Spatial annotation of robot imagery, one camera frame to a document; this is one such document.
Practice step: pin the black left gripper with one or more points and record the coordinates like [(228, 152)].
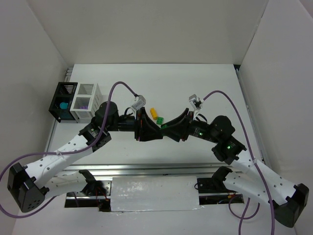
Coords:
[(139, 126)]

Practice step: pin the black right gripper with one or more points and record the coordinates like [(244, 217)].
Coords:
[(187, 126)]

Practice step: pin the teal round flower lego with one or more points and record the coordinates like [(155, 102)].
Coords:
[(63, 105)]

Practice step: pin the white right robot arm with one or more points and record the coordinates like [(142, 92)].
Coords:
[(247, 175)]

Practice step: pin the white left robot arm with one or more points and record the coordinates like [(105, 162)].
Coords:
[(31, 184)]

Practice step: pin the green square lego brick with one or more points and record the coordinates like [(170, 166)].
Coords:
[(159, 120)]

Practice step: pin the yellow rectangular lego brick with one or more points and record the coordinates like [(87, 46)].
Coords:
[(154, 114)]

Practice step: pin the white slatted container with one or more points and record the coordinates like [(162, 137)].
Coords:
[(86, 95)]

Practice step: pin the black slatted container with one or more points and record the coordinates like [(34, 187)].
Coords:
[(65, 92)]

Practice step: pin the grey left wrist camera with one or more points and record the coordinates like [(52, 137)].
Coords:
[(138, 102)]

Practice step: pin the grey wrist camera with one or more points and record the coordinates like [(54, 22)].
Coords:
[(138, 102), (196, 103)]

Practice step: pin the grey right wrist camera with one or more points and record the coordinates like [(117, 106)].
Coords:
[(196, 103)]

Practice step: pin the aluminium table edge rail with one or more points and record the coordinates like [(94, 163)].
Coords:
[(145, 169)]

